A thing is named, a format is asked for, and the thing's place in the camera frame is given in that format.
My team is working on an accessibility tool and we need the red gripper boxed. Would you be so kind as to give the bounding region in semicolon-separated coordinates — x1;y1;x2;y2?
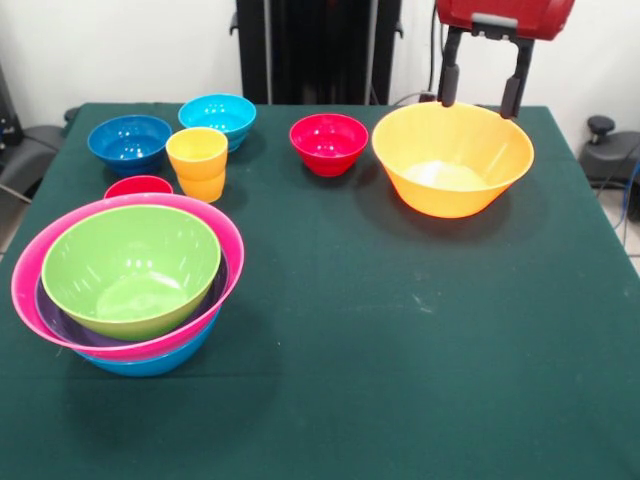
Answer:
435;0;577;120

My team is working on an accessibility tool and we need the large orange bowl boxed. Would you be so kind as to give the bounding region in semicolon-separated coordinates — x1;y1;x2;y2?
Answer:
371;101;536;220

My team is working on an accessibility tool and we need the green bowl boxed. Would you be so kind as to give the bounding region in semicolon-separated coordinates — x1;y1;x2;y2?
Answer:
40;204;223;343

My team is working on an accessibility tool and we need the purple bowl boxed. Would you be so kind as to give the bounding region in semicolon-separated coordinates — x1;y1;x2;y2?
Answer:
34;249;230;350

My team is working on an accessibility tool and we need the large pink bowl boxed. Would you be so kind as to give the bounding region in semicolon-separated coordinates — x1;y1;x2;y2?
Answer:
10;192;246;364

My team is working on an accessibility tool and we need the black knobbed device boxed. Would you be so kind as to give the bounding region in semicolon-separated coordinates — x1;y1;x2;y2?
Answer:
578;115;640;224

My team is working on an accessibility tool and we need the small red bowl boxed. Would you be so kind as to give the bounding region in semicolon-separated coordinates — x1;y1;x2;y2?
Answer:
288;113;370;178

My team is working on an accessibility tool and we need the small light blue bowl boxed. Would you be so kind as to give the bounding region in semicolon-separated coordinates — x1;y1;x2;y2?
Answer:
177;93;258;154

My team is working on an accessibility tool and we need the yellow cup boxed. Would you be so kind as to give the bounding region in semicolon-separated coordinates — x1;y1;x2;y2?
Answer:
165;126;230;204

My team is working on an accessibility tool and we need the dark green tablecloth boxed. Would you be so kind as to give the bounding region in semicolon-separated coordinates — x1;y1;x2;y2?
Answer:
0;102;640;480

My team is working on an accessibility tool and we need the small dark blue bowl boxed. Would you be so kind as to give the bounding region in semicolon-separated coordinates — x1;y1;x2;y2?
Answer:
87;114;174;176

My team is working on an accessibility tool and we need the red cup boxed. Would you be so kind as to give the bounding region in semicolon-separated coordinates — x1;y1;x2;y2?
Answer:
103;174;175;200

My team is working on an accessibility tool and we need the large light blue bowl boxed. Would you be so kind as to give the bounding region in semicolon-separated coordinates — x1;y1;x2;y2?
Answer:
74;309;222;379

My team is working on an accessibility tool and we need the black chair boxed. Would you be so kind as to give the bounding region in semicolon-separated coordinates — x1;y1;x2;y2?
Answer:
0;62;69;204

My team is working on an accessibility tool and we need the black wall cable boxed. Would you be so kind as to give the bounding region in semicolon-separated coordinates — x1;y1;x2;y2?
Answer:
389;0;454;106

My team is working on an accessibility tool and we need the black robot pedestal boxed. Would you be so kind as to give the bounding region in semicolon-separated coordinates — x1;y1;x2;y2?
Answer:
229;0;419;106

